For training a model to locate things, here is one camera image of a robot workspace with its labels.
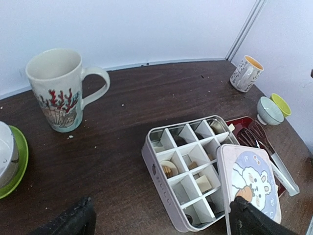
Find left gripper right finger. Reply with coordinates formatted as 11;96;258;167
229;196;295;235

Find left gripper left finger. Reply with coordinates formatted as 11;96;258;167
29;197;96;235

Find lilac bunny tin lid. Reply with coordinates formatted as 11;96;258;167
216;144;282;235

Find white metal tongs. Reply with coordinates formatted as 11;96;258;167
237;120;300;196

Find red chocolate tray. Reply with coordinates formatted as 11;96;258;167
226;116;286;197

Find lilac tin box with dividers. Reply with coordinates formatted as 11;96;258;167
141;115;237;233

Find green saucer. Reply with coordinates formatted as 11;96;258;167
0;125;29;199

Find white bowl on saucer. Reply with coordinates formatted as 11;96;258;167
0;121;19;188

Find blue spiral patterned bowl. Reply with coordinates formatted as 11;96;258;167
257;96;285;126

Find yellow green small bowl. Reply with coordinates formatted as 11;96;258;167
270;93;291;118

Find white mug yellow inside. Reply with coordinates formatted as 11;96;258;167
230;55;264;93

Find tall floral mug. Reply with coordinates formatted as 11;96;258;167
25;48;111;133

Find right aluminium frame post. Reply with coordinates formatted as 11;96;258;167
225;0;267;61

